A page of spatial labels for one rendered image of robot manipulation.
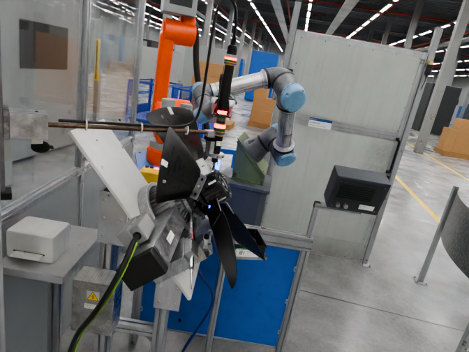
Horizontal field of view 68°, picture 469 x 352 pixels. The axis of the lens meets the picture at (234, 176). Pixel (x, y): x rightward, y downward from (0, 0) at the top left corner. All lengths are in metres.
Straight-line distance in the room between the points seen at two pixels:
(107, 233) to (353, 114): 2.43
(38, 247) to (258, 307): 1.21
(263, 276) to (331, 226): 1.64
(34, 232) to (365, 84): 2.69
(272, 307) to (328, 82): 1.92
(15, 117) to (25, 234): 0.48
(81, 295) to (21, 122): 0.64
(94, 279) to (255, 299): 0.99
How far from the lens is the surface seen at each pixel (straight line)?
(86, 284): 1.38
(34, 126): 1.10
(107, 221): 1.33
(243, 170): 2.03
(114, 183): 1.21
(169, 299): 1.43
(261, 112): 10.55
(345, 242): 3.61
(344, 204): 1.80
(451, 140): 13.49
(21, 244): 1.44
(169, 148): 1.02
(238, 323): 2.17
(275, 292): 2.04
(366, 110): 3.28
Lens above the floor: 1.64
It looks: 17 degrees down
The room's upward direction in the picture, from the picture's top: 10 degrees clockwise
